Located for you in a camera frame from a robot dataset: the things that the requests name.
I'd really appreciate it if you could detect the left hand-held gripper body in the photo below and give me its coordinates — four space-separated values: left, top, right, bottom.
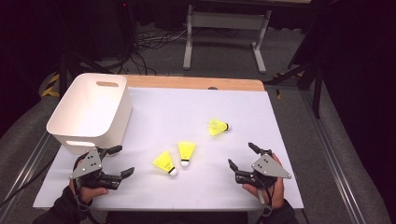
68 147 123 190

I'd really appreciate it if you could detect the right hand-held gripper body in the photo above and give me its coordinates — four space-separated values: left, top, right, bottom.
234 153 292 189

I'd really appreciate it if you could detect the yellow shuttlecock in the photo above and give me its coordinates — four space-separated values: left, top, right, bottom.
207 118 232 137
152 150 178 177
177 141 197 168

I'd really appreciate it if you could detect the white plastic bin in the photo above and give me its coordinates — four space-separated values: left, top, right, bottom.
46 72 133 156

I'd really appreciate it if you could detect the person's left hand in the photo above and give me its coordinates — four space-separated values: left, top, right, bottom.
68 178 109 204

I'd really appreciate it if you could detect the person's right hand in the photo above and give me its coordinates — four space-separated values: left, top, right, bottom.
242 153 286 209

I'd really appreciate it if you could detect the person's dark clothing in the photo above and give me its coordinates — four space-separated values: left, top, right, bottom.
106 210 250 224

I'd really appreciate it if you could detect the white table mat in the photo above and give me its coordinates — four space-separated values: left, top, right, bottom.
32 87 304 210

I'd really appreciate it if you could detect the yellow black hazard tape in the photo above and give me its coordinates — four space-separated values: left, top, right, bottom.
41 73 61 98

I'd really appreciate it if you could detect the black angled stand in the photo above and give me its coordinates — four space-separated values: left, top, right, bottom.
264 59 325 119

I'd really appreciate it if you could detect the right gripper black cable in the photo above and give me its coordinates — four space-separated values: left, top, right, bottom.
254 175 276 224

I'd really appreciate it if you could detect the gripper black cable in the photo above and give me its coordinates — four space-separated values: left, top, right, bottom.
72 153 101 224
254 175 276 224

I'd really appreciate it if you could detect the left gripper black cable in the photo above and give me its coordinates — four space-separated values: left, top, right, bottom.
72 153 101 224

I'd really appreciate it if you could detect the metal floor rail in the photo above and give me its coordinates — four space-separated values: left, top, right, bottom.
300 90 367 224
0 132 60 224

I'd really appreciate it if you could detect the black floor cable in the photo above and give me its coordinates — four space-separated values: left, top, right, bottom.
0 157 57 208

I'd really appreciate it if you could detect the bundle of black floor cables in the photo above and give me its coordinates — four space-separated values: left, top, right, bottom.
102 27 189 76

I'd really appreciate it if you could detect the grey metal desk frame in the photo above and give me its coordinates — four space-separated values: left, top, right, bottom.
182 3 273 75

